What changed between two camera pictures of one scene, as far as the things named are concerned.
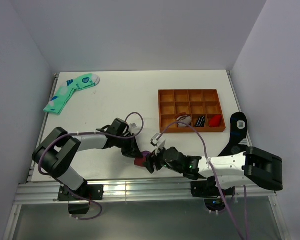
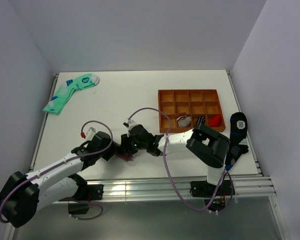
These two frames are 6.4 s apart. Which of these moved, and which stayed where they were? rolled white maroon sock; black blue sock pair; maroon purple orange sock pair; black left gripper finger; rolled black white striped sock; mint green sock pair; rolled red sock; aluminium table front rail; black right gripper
Moved: black right gripper; maroon purple orange sock pair; black left gripper finger
Stayed: rolled red sock; rolled black white striped sock; black blue sock pair; aluminium table front rail; rolled white maroon sock; mint green sock pair
